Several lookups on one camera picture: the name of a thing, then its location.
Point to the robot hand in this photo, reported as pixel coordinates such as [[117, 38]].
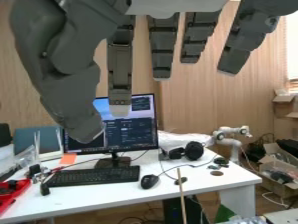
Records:
[[67, 66]]

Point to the computer screen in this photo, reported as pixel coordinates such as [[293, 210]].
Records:
[[133, 133]]

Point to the white router with antennas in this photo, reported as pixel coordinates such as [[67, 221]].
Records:
[[48, 153]]

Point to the orange paper note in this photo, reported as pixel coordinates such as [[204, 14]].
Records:
[[68, 158]]

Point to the black keyboard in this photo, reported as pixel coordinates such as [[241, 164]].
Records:
[[93, 175]]

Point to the small black device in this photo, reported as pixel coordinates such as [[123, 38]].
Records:
[[44, 189]]

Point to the black headphones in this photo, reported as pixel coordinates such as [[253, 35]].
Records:
[[193, 150]]

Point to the red tray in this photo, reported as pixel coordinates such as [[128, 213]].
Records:
[[15, 188], [5, 206]]

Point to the black mouse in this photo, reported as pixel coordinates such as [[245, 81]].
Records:
[[149, 181]]

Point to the white desk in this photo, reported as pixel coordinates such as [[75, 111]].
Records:
[[133, 196]]

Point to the small white jointed device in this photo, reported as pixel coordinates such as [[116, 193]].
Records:
[[230, 136]]

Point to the thin stick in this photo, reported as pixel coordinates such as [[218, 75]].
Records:
[[181, 196]]

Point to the cardboard box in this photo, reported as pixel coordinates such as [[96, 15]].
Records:
[[286, 103]]

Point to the clear storage bin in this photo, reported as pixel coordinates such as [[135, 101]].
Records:
[[280, 173]]

